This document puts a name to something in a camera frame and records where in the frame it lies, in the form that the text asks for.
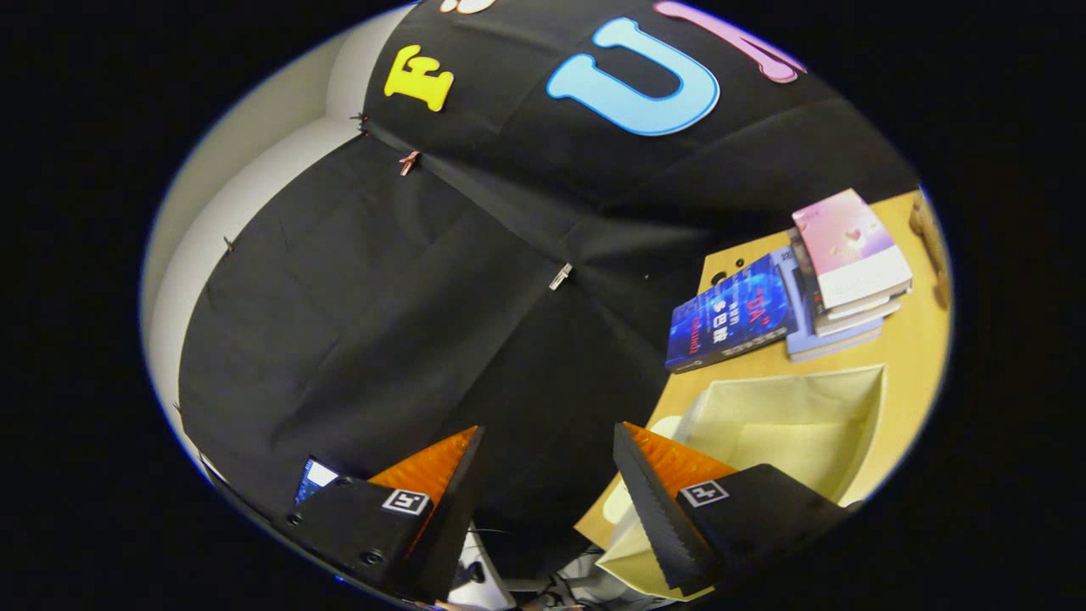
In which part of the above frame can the beige fabric storage box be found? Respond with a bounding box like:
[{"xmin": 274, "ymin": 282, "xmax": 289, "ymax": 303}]
[{"xmin": 594, "ymin": 365, "xmax": 888, "ymax": 603}]

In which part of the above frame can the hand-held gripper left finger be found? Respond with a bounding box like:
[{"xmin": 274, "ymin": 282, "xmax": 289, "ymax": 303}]
[{"xmin": 284, "ymin": 424, "xmax": 486, "ymax": 603}]

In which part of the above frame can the glowing screen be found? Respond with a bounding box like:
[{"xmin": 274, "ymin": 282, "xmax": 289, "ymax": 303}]
[{"xmin": 294, "ymin": 458, "xmax": 339, "ymax": 507}]

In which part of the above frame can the pink cover book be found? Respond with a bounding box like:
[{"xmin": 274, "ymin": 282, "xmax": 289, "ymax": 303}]
[{"xmin": 792, "ymin": 188, "xmax": 914, "ymax": 311}]

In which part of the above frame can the white power strip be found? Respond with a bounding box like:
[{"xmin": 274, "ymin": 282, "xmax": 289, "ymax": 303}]
[{"xmin": 448, "ymin": 535, "xmax": 517, "ymax": 611}]

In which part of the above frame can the dark blue book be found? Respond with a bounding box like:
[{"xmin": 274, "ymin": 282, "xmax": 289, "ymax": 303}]
[{"xmin": 664, "ymin": 253, "xmax": 800, "ymax": 374}]

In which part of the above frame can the lavender book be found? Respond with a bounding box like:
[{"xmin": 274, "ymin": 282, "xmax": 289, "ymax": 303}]
[{"xmin": 776, "ymin": 253, "xmax": 887, "ymax": 364}]

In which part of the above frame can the grey book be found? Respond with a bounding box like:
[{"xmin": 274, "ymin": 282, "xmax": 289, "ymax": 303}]
[{"xmin": 796, "ymin": 242, "xmax": 910, "ymax": 338}]

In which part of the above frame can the black backdrop cloth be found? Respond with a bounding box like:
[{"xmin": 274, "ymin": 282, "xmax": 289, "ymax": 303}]
[{"xmin": 176, "ymin": 0, "xmax": 921, "ymax": 578}]

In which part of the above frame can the brown bread plush toy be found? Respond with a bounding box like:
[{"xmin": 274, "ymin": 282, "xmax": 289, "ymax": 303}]
[{"xmin": 910, "ymin": 199, "xmax": 951, "ymax": 311}]

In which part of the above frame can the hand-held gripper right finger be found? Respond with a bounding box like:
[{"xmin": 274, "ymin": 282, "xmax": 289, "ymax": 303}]
[{"xmin": 613, "ymin": 422, "xmax": 858, "ymax": 599}]

